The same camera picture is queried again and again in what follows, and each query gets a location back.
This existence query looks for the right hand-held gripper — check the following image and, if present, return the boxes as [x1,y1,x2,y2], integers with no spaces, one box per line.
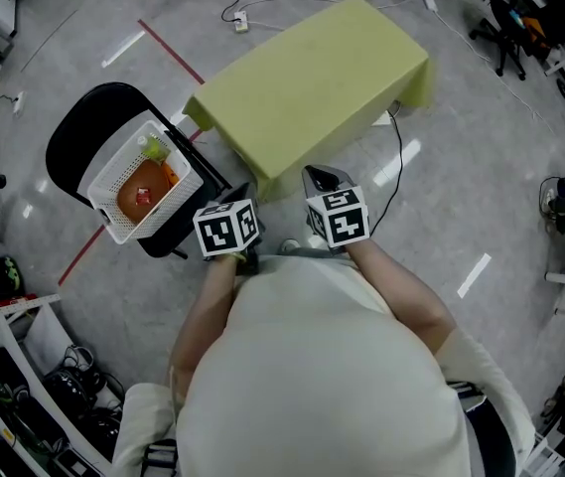
[301,164,371,254]

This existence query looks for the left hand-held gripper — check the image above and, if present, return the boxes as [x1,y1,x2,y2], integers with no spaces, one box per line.
[192,181,263,274]

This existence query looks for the orange tissue box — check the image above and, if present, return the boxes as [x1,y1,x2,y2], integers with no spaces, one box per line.
[160,161,182,189]

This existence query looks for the green drink bottle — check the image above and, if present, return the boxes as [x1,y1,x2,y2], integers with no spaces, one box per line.
[135,133,172,165]

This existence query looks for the brown wooden bowl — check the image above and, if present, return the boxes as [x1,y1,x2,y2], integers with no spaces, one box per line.
[115,158,172,224]

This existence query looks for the person's right forearm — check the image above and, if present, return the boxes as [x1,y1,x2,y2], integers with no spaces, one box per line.
[343,238,458,356]

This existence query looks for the person's left forearm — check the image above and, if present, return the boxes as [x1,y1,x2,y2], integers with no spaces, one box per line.
[169,253,242,383]

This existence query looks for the table with yellow-green cloth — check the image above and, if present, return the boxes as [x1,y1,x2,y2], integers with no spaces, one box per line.
[182,0,436,205]

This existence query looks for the white perforated plastic basket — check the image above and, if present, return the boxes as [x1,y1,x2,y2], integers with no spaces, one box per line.
[86,119,206,246]

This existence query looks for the person's blue jeans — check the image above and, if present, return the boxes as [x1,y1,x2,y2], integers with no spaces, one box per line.
[261,244,353,263]

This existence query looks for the black folding chair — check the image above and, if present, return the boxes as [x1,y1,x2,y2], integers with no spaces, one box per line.
[45,81,234,260]

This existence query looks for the person's white shirt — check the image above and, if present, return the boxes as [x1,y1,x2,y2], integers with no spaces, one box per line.
[112,253,537,477]

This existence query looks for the black office chair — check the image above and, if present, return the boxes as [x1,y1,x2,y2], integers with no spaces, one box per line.
[469,0,552,82]

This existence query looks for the red fire extinguisher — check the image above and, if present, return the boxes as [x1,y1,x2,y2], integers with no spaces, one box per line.
[0,292,39,311]

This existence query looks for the orange cushion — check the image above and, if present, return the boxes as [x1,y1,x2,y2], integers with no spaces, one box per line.
[521,14,547,45]

